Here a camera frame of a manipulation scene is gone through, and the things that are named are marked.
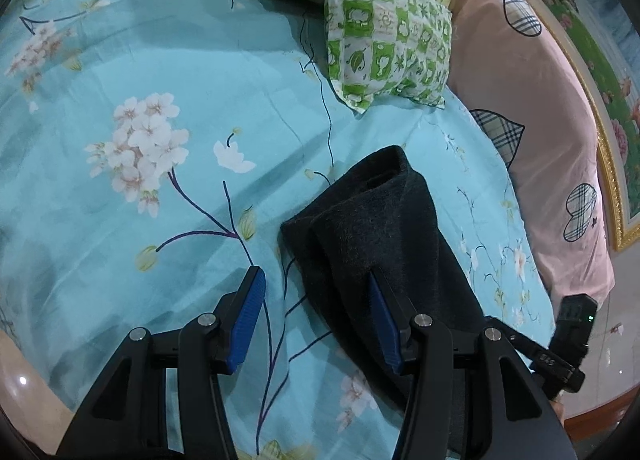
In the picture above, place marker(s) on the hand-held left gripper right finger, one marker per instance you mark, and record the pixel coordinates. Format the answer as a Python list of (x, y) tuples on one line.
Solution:
[(384, 320)]

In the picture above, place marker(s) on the dark grey pants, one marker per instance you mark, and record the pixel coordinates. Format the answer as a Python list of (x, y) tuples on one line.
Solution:
[(380, 245)]

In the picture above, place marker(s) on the gold framed floral headboard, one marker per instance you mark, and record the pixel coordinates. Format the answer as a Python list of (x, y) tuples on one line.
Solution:
[(585, 54)]

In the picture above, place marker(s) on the green checked pillow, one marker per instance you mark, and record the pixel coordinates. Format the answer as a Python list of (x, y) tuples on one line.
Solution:
[(387, 34)]

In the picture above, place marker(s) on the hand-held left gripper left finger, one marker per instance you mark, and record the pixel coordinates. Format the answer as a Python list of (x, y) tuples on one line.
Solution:
[(243, 325)]

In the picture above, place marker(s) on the turquoise floral bed sheet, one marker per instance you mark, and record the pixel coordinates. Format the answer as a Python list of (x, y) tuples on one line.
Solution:
[(190, 149)]

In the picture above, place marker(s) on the pink pillow with plaid hearts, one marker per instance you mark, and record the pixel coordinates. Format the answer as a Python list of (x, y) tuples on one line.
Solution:
[(540, 114)]

